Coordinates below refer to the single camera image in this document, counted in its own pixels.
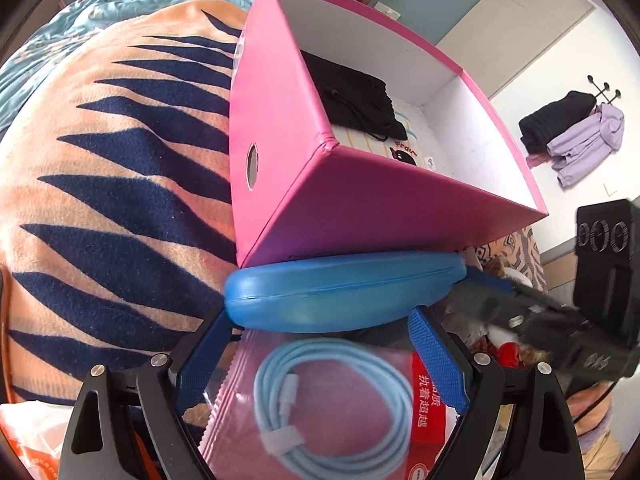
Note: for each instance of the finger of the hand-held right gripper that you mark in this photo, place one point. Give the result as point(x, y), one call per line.
point(492, 282)
point(500, 322)

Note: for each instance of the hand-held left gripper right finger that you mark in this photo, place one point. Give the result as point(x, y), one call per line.
point(440, 355)

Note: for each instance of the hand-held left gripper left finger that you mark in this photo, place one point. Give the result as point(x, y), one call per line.
point(200, 360)

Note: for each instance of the blue glasses case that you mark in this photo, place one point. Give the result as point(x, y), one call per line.
point(340, 295)

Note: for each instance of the pink cardboard box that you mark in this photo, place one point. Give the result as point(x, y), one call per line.
point(285, 125)

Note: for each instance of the person's right forearm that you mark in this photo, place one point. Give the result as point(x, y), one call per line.
point(600, 455)

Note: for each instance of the orange geometric patterned cloth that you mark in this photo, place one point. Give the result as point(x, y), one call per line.
point(525, 255)

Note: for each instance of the red white packet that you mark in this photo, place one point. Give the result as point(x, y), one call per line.
point(430, 410)

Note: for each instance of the pink hanging garment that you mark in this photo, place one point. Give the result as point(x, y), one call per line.
point(537, 160)

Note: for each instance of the purple hanging jacket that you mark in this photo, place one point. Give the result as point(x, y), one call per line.
point(590, 145)

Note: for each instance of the checkered fabric pouch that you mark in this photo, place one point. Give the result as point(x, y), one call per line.
point(395, 152)

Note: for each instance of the black hanging garment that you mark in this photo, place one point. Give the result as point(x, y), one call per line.
point(555, 120)

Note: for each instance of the orange navy striped blanket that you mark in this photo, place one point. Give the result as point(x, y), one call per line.
point(115, 200)

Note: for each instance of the orange plastic bag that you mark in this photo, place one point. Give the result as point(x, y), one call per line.
point(30, 440)

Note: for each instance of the black coat rack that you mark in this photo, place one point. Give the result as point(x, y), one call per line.
point(606, 91)

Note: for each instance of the beige door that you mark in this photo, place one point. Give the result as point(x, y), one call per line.
point(510, 20)

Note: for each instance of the blue patterned quilt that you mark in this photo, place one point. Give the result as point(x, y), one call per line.
point(75, 15)

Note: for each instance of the white wall socket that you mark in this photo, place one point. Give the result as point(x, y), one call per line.
point(387, 10)

